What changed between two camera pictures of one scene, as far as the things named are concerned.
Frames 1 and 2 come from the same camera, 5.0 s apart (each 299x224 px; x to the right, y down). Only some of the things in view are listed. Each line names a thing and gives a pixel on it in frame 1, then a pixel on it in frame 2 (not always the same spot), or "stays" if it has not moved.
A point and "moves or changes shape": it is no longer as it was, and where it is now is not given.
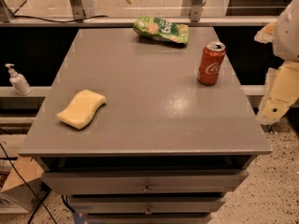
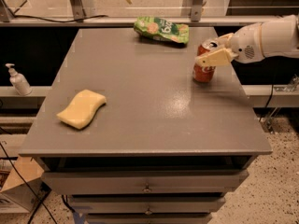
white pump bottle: (19, 81) stays
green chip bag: (162, 29) stays
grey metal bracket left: (81, 0) stays
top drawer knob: (147, 189) stays
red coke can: (210, 61) moves or changes shape
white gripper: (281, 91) → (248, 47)
